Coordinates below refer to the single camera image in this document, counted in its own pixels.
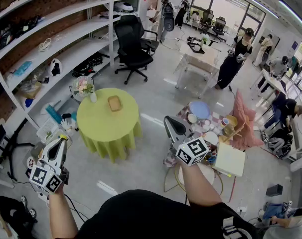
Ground white flowers in vase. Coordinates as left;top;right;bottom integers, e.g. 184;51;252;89
200;33;211;47

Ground wooden-top white-legged table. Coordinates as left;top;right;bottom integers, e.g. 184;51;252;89
174;42;223;99

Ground large blue plate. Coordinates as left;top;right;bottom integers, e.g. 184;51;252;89
188;101;211;120

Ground white strapped waist pack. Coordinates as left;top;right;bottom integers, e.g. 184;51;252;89
222;217;255;239

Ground white plate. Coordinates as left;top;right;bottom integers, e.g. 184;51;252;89
203;131;219;146

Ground round green-clothed table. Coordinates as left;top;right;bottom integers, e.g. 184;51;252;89
76;88;143;163

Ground yellow rectangular plastic tray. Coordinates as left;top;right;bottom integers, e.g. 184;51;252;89
107;95;123;113

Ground black bags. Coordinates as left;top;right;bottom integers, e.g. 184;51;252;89
0;15;42;50

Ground person's right forearm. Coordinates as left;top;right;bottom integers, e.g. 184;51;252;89
179;162;223;206

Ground white basket with leaf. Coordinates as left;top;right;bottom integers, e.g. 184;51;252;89
36;118;61;143

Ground black round fan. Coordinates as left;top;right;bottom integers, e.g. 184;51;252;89
163;7;176;32

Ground heap of blue clothes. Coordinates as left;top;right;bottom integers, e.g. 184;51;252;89
262;203;285;220

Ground yellow wire stool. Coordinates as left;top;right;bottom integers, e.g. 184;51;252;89
163;163;224;196

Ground black box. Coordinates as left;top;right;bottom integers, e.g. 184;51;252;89
266;184;284;197

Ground pink flower bouquet white vase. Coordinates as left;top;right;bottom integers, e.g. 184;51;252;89
72;76;98;103

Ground black tray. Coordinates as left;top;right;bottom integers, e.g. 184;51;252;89
187;36;206;54

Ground person's left forearm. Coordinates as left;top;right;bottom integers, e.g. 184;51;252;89
48;185;79;239

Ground cardboard box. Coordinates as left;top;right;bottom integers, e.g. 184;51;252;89
17;81;42;99

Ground heap of black cables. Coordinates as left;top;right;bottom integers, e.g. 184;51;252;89
71;52;104;78

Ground white gloves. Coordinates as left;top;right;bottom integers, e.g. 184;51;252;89
60;118;72;131

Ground pink fabric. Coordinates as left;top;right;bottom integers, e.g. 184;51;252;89
232;88;265;150

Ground white desk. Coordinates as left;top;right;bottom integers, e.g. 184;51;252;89
250;68;302;171

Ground grey backpack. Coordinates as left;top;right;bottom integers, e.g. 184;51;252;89
267;128;295;159

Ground white shelving unit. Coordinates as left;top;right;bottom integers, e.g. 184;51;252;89
0;0;144;139

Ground tan bowl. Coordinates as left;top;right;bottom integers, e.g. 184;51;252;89
225;115;238;128

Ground coiled white cable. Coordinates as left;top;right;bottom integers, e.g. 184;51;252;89
38;37;52;52

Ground white appliance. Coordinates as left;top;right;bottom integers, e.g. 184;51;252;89
113;1;134;13

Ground teal packet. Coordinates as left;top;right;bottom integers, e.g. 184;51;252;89
12;60;32;76

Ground teal perforated tray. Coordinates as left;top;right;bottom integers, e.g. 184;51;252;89
45;104;63;124

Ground cream square box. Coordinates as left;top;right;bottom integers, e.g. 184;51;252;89
212;142;246;178

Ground person's black clothing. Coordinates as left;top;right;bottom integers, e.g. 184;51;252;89
55;189;259;239

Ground black mesh office chair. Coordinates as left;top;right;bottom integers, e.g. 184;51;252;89
212;16;227;42
199;8;214;31

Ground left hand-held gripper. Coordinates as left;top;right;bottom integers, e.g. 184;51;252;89
29;136;70;194

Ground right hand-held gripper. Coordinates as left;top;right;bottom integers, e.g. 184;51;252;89
163;115;209;167

